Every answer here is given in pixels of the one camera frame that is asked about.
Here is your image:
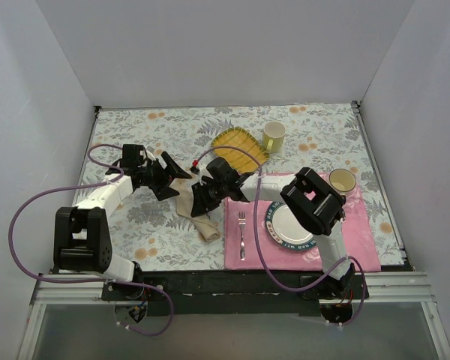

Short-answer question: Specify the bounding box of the beige cloth napkin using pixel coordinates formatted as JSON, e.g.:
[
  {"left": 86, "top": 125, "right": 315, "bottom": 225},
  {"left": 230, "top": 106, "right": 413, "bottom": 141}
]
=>
[{"left": 171, "top": 179, "right": 221, "bottom": 242}]

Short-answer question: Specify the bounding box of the pink mug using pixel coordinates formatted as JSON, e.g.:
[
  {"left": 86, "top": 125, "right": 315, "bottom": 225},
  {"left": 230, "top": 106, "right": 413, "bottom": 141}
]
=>
[{"left": 328, "top": 169, "right": 357, "bottom": 195}]

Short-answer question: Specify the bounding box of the yellow green mug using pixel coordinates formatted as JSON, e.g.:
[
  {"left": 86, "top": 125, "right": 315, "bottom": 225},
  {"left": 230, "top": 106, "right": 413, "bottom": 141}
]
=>
[{"left": 262, "top": 121, "right": 286, "bottom": 154}]

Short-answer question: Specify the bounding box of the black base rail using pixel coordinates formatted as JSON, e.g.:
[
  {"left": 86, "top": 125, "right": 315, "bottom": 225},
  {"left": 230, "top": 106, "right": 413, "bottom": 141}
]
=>
[{"left": 100, "top": 269, "right": 368, "bottom": 317}]

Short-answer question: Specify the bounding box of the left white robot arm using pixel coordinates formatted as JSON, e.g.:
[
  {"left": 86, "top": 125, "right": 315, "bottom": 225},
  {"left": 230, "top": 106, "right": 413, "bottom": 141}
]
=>
[{"left": 53, "top": 145, "right": 191, "bottom": 300}]

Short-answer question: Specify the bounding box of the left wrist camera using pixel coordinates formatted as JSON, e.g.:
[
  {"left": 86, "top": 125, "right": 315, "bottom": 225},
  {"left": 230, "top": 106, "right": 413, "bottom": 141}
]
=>
[{"left": 120, "top": 144, "right": 148, "bottom": 169}]

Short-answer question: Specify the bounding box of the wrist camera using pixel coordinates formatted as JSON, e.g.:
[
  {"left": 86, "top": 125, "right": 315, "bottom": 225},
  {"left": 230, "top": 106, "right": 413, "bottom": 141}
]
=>
[
  {"left": 120, "top": 144, "right": 148, "bottom": 169},
  {"left": 206, "top": 157, "right": 239, "bottom": 183}
]

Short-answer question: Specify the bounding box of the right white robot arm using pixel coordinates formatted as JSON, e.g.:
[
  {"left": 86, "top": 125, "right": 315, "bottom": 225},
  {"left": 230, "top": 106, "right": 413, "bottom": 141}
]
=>
[{"left": 191, "top": 167, "right": 358, "bottom": 299}]

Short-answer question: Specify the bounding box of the pink placemat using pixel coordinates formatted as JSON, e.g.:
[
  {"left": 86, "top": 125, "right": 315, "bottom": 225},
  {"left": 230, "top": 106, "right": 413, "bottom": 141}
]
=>
[{"left": 224, "top": 187, "right": 380, "bottom": 272}]

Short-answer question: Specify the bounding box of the yellow woven bamboo tray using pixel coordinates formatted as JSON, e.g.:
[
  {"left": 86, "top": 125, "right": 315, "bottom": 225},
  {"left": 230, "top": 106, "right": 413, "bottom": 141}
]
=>
[{"left": 211, "top": 127, "right": 269, "bottom": 173}]

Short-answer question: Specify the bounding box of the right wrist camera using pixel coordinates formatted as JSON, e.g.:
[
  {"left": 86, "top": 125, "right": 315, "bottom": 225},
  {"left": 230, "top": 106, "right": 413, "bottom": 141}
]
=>
[{"left": 206, "top": 157, "right": 239, "bottom": 183}]

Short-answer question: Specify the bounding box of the silver fork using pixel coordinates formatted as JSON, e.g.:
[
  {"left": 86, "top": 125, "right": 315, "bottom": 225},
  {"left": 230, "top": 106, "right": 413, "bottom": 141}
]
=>
[{"left": 238, "top": 211, "right": 246, "bottom": 261}]

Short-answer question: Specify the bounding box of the floral tablecloth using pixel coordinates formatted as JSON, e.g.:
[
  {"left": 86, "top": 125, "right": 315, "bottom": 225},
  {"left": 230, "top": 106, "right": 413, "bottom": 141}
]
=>
[{"left": 82, "top": 103, "right": 404, "bottom": 271}]

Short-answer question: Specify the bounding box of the aluminium frame rail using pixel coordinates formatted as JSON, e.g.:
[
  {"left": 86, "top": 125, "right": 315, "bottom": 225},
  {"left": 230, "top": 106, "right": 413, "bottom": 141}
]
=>
[{"left": 31, "top": 271, "right": 436, "bottom": 305}]

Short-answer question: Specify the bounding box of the green rimmed white plate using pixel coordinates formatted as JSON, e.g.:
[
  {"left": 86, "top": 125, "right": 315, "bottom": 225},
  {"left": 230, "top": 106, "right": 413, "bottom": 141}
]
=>
[{"left": 265, "top": 202, "right": 317, "bottom": 252}]

